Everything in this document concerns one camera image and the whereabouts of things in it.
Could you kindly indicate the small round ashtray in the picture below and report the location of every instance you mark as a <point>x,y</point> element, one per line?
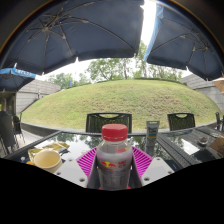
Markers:
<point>202,140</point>

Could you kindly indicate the blue lettered patio umbrella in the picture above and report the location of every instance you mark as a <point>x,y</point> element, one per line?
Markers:
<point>15,78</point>

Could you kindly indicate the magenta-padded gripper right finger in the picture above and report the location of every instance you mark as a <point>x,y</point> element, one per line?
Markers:
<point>156,170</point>

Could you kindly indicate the navy umbrella with blue trim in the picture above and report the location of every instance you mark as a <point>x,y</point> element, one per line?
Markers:
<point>186,43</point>

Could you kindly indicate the large navy patio umbrella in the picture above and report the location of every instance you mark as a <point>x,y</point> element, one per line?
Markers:
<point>76,30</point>

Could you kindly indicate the clear red-capped drink bottle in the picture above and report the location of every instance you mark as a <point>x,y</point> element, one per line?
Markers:
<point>114,163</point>

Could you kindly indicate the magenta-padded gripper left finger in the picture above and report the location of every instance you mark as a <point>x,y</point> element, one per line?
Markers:
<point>71,173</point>

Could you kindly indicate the grey building with sloped roof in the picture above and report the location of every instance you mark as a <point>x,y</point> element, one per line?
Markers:
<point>36,95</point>

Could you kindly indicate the cream yellow cup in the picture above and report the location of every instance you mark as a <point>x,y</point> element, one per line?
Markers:
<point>47,159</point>

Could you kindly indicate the dark wicker glass-top table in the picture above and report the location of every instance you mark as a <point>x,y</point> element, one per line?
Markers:
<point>186,146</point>

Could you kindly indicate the flat round red coaster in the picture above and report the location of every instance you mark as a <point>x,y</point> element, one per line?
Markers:
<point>128,188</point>

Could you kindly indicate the dark wicker chair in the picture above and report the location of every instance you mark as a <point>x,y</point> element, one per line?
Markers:
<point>18,126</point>
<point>6,133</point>

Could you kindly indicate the grey stone building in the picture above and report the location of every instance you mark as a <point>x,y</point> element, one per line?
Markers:
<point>206,90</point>

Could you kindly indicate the dark slatted plastic chair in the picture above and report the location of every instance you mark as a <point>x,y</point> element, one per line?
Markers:
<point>181,120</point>
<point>109,122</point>

